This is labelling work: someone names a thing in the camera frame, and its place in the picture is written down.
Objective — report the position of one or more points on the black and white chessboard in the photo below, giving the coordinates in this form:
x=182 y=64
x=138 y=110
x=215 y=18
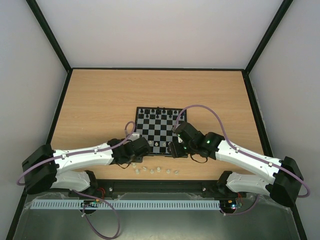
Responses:
x=156 y=124

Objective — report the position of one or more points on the black aluminium frame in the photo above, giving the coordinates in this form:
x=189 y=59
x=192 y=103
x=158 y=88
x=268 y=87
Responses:
x=282 y=10

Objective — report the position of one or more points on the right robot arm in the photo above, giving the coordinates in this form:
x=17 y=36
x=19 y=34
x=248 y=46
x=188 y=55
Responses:
x=280 y=179

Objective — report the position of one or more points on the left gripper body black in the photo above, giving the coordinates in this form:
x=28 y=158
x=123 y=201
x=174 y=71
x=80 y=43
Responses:
x=135 y=159

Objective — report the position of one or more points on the light blue cable duct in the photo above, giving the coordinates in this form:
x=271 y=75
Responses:
x=73 y=204

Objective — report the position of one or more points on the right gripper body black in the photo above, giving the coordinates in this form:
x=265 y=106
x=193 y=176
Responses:
x=176 y=150

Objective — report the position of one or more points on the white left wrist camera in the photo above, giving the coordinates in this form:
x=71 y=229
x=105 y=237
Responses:
x=134 y=136

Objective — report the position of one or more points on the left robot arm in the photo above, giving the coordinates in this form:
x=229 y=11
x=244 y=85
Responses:
x=48 y=169

